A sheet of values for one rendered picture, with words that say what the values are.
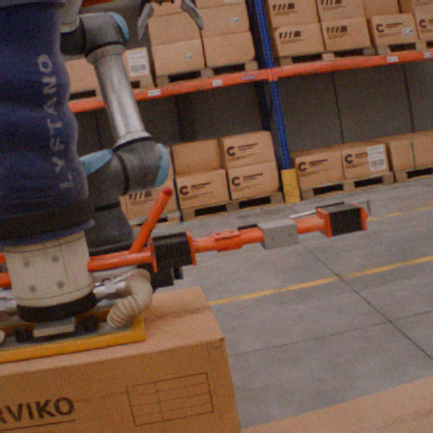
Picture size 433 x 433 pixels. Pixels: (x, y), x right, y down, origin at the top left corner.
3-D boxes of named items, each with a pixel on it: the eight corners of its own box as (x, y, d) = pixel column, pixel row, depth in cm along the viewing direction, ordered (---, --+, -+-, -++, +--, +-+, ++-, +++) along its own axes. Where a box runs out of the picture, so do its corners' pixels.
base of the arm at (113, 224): (80, 240, 197) (73, 205, 195) (133, 230, 198) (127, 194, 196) (75, 250, 182) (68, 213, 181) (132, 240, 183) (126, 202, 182)
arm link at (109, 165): (70, 208, 191) (61, 158, 189) (114, 197, 197) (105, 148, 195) (85, 210, 180) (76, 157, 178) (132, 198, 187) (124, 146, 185)
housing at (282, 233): (266, 250, 143) (262, 228, 142) (259, 245, 150) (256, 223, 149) (300, 245, 144) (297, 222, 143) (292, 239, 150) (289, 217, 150)
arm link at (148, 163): (113, 202, 195) (63, 27, 201) (161, 190, 202) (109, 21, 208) (129, 190, 185) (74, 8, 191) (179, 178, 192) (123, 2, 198)
